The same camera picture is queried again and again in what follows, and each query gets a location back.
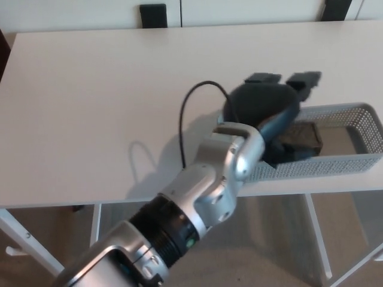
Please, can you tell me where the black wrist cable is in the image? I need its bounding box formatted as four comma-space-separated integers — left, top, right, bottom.
178, 81, 241, 169

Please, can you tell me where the white metal desk leg frame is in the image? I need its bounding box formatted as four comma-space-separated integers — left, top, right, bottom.
0, 202, 103, 278
303, 193, 383, 287

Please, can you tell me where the white cabinet front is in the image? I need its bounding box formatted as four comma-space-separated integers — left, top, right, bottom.
0, 0, 383, 34

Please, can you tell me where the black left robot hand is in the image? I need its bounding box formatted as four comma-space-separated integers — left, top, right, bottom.
220, 71, 323, 165

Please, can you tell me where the black rectangular cabinet handle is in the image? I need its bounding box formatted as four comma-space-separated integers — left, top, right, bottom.
139, 3, 168, 29
321, 0, 350, 22

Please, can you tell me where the dark grey board eraser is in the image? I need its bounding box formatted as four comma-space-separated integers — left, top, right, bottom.
280, 121, 324, 160

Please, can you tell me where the dark brown wooden furniture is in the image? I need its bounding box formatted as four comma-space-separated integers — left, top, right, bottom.
0, 28, 12, 82

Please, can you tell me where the grey perforated plastic basket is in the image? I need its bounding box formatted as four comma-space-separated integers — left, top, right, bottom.
244, 102, 383, 184

